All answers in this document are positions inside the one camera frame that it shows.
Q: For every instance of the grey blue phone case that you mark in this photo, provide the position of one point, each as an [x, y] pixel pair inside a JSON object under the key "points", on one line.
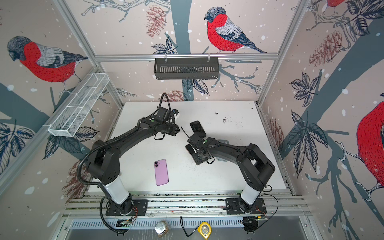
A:
{"points": [[223, 142]]}

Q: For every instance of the yellow tape measure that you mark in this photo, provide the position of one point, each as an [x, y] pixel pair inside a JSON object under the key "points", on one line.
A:
{"points": [[205, 230]]}

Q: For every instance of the purple phone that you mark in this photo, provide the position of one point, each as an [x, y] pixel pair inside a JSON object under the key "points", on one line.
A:
{"points": [[161, 172]]}

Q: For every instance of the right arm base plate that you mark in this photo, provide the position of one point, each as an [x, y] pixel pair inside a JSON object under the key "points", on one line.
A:
{"points": [[234, 207]]}

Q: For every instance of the white mesh tray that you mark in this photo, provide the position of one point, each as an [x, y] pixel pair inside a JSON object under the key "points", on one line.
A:
{"points": [[81, 102]]}

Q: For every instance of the silver round object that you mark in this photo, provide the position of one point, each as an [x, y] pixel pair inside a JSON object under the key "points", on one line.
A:
{"points": [[162, 228]]}

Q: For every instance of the black wire basket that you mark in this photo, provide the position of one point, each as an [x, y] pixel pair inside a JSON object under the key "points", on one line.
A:
{"points": [[186, 68]]}

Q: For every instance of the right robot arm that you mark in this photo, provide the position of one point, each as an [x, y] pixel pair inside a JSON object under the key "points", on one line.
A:
{"points": [[255, 166]]}

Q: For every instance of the black screen phone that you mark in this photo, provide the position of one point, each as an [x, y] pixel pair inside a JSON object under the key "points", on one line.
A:
{"points": [[190, 149]]}

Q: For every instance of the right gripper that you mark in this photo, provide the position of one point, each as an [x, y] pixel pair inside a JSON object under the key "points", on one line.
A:
{"points": [[197, 159]]}

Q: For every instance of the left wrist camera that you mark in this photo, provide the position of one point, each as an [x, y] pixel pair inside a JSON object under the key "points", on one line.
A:
{"points": [[176, 113]]}

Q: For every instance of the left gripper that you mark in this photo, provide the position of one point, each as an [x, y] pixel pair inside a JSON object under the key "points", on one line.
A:
{"points": [[175, 130]]}

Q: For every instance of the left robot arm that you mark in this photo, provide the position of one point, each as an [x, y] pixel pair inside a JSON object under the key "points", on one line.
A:
{"points": [[101, 165]]}

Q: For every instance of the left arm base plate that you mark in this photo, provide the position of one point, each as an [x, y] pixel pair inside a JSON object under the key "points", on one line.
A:
{"points": [[128, 208]]}

